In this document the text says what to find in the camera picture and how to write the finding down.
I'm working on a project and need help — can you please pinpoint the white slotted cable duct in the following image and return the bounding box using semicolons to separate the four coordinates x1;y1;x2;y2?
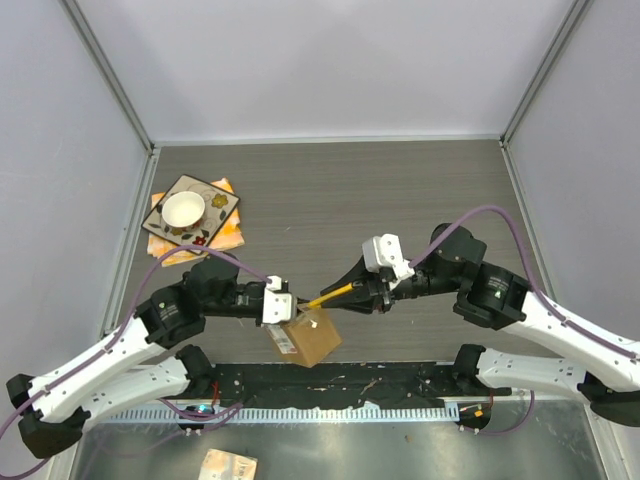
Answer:
101;402;459;426

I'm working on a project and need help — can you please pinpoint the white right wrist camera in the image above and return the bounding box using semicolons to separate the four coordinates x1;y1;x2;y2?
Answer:
362;233;415;290

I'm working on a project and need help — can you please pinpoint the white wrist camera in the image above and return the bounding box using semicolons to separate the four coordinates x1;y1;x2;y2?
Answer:
362;233;415;290
262;275;297;325

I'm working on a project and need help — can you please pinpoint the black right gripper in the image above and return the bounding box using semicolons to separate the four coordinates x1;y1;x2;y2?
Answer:
321;252;463;313

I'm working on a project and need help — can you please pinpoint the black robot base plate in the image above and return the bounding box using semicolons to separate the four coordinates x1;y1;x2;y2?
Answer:
154;360;513;411

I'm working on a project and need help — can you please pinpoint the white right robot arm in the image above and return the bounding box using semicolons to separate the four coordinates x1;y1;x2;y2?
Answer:
319;223;639;427

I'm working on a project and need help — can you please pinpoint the orange checkered cloth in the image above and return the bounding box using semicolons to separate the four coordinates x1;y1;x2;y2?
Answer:
141;175;245;258

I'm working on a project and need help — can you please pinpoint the brown cardboard express box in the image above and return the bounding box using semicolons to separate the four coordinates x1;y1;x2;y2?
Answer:
265;309;343;368

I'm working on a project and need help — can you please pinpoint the pink paper packet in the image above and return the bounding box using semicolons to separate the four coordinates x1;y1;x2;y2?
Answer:
198;449;258;480

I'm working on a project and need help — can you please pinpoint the floral square plate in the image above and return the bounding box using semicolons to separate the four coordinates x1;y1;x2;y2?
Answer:
141;174;240;255

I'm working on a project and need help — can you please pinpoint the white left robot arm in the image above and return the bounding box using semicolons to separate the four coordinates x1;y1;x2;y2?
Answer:
6;255;295;460

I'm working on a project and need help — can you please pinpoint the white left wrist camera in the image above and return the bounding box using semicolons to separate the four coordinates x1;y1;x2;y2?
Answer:
262;275;297;325

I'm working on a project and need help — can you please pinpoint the white floral bowl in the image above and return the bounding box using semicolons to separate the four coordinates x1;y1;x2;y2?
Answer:
161;191;206;235

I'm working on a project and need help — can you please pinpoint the yellow utility knife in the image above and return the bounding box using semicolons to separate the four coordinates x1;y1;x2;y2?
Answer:
297;283;354;312

